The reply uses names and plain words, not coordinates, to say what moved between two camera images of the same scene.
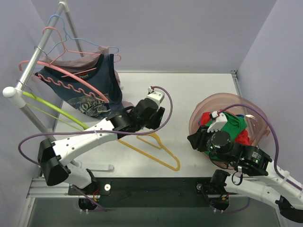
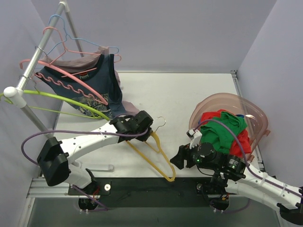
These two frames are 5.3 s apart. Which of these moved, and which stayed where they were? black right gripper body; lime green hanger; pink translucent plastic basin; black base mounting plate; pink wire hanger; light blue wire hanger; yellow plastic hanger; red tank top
Moved: lime green hanger; yellow plastic hanger; black right gripper body
Stayed: pink wire hanger; pink translucent plastic basin; red tank top; light blue wire hanger; black base mounting plate
